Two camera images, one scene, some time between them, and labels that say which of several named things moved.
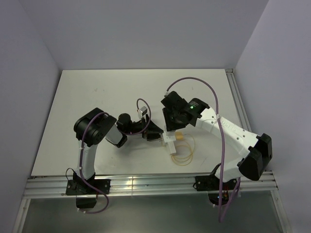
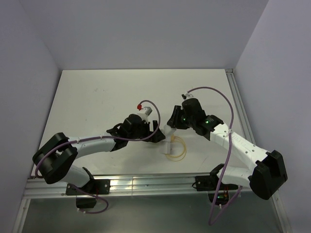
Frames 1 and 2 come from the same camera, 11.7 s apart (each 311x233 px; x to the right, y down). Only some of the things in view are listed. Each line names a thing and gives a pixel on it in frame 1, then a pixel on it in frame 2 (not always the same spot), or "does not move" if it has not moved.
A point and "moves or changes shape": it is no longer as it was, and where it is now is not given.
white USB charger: [172, 147] -> [165, 148]
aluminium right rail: [237, 99] does not move
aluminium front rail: [39, 187] does not move
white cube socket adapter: [168, 138] moves or changes shape
